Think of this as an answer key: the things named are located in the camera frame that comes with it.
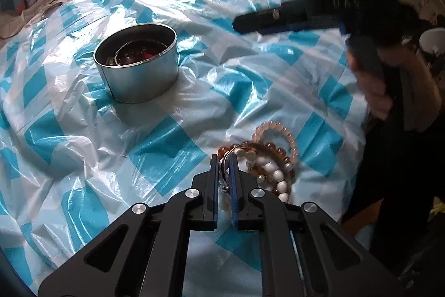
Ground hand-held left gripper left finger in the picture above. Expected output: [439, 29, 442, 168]
[38, 154, 220, 297]

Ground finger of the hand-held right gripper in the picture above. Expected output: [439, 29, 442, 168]
[232, 3, 348, 36]

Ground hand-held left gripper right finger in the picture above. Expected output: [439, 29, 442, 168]
[228, 154, 406, 297]

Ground amber bead bracelet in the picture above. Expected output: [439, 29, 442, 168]
[218, 141, 296, 195]

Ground round metal tin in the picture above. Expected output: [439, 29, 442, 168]
[94, 23, 179, 104]

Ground dark red bead bracelet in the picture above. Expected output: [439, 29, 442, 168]
[115, 41, 167, 66]

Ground silver link bracelet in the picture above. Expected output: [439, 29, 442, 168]
[104, 39, 140, 67]

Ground person's right hand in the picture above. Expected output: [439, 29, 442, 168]
[348, 51, 394, 121]

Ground white cup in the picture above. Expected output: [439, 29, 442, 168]
[419, 27, 445, 68]

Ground blue checkered plastic sheet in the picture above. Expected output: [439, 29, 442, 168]
[0, 0, 369, 297]

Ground person's dark trousers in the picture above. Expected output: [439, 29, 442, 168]
[342, 109, 445, 297]

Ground white bead bracelet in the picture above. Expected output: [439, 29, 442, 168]
[236, 149, 297, 204]

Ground pink bead bracelet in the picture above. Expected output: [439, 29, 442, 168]
[253, 121, 300, 164]

